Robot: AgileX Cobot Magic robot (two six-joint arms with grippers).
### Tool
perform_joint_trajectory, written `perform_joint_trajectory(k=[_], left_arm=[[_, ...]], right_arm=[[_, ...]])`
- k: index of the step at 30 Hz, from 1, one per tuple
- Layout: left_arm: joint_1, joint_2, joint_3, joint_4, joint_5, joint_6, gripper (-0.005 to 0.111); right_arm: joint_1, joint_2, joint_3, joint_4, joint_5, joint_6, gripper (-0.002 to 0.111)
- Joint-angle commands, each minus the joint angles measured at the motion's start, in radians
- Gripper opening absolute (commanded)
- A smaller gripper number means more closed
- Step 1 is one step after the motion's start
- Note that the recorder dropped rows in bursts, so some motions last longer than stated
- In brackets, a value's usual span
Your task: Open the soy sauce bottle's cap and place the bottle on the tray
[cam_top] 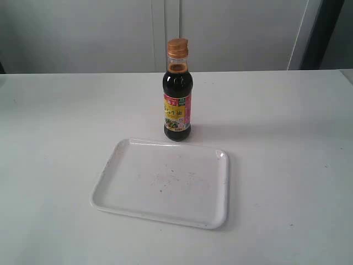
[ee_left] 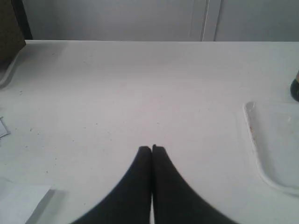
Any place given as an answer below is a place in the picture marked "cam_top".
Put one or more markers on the white plastic tray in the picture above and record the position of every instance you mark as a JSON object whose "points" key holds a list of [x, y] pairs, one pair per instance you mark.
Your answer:
{"points": [[168, 182]]}

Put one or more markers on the soy sauce bottle gold cap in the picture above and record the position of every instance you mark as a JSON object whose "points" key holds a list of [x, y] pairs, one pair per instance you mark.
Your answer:
{"points": [[177, 89]]}

